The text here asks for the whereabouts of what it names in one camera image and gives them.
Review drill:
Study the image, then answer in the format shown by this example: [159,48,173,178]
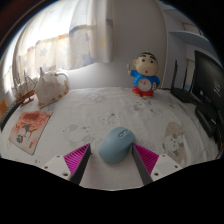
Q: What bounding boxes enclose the black set-top box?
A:
[194,103,222,140]

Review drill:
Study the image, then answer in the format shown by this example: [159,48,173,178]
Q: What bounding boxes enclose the white cartoon-print tablecloth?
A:
[0,86,224,191]

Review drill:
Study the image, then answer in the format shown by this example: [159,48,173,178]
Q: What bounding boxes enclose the black computer keyboard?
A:
[0,99,22,132]

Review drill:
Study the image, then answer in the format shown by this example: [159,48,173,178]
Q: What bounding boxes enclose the light blue computer mouse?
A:
[98,126,137,165]

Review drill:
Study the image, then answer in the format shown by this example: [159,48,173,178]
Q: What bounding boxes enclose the large white conch shell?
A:
[34,66,71,109]

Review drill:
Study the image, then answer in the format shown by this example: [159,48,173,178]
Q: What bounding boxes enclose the wooden model sailing ship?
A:
[12,69,37,107]

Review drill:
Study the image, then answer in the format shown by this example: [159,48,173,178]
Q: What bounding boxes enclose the white star-print curtain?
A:
[2,0,115,88]

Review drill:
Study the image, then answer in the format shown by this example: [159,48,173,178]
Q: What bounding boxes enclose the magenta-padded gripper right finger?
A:
[131,143,184,186]

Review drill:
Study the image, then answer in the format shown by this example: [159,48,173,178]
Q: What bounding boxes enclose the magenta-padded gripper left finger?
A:
[40,143,92,186]

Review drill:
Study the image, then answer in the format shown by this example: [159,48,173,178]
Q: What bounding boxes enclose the orange printed mouse pad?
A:
[7,109,54,156]

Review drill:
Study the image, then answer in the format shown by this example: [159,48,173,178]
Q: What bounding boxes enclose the cartoon boy figure clock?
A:
[127,50,161,99]

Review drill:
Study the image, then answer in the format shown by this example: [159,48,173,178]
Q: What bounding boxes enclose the white wall shelf unit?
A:
[159,2,224,92]

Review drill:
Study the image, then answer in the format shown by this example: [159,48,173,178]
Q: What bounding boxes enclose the black flat monitor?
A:
[193,49,224,152]

